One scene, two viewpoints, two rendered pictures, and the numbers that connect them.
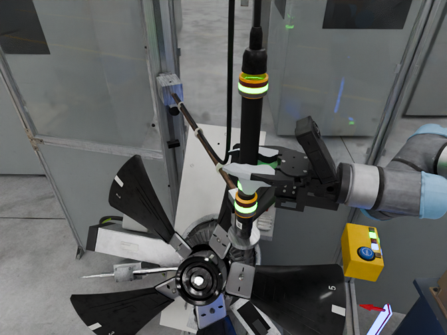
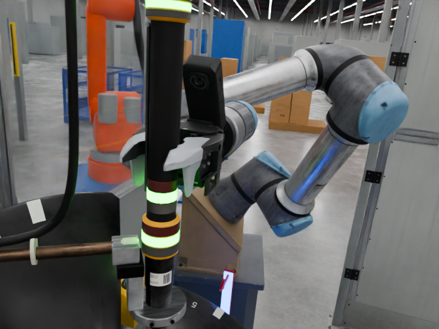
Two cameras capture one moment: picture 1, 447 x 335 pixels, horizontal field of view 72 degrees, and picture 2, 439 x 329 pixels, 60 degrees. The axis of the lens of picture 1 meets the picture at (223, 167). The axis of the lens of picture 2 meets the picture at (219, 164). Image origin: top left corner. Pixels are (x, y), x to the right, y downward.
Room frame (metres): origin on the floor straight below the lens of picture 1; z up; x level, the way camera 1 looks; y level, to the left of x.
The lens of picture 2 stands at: (0.35, 0.34, 1.68)
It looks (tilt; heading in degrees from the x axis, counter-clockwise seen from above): 18 degrees down; 274
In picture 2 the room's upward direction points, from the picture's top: 5 degrees clockwise
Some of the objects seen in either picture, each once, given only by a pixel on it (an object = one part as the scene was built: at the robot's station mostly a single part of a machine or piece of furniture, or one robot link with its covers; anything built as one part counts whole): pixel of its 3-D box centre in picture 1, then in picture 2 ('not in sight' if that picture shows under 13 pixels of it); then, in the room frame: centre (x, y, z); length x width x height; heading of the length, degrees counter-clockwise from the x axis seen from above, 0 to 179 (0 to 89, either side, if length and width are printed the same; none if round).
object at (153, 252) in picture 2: (245, 207); (160, 243); (0.44, -0.04, 1.44); 0.04 x 0.04 x 0.01
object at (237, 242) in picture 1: (242, 219); (151, 275); (0.45, -0.04, 1.40); 0.09 x 0.07 x 0.10; 22
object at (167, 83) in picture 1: (169, 88); not in sight; (1.02, 0.19, 1.44); 0.10 x 0.07 x 0.09; 22
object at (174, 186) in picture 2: not in sight; (162, 181); (0.44, -0.04, 1.52); 0.03 x 0.03 x 0.01
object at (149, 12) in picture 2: (253, 90); (168, 14); (0.44, -0.04, 1.69); 0.04 x 0.04 x 0.01
